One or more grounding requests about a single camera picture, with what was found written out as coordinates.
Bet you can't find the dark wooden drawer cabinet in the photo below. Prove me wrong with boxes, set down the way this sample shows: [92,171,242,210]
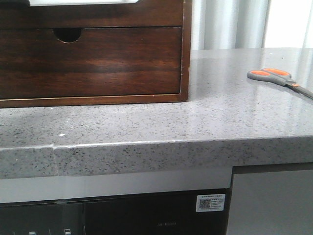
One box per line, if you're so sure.
[0,0,192,108]

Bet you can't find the grey orange handled scissors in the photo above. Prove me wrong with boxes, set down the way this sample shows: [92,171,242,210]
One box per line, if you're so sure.
[247,68,313,99]

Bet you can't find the dark wooden drawer front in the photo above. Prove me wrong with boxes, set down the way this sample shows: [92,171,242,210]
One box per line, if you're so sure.
[0,27,181,99]

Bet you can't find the white QR code sticker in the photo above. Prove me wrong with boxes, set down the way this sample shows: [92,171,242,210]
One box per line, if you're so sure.
[196,193,226,212]

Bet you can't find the grey cabinet door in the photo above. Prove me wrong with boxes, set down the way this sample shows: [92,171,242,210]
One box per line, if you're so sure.
[226,168,313,235]

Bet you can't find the white pleated curtain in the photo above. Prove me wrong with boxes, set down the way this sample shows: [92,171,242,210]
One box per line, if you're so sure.
[191,0,313,50]

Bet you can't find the black built-in appliance front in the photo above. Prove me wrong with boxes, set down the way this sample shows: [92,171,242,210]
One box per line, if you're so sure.
[0,188,230,235]

